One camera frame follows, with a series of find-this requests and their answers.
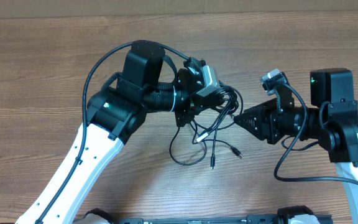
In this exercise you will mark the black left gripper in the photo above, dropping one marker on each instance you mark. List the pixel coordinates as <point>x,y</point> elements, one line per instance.
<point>194,106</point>

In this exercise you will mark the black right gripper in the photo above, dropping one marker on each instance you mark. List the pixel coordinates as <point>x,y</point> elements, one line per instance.
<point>265,117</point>

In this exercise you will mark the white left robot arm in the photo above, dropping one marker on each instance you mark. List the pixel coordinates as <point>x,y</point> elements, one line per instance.
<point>115,113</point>

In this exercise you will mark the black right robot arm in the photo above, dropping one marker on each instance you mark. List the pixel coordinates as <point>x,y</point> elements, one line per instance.
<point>332,122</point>

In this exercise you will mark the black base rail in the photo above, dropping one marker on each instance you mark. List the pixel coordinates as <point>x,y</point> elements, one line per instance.
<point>294,214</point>

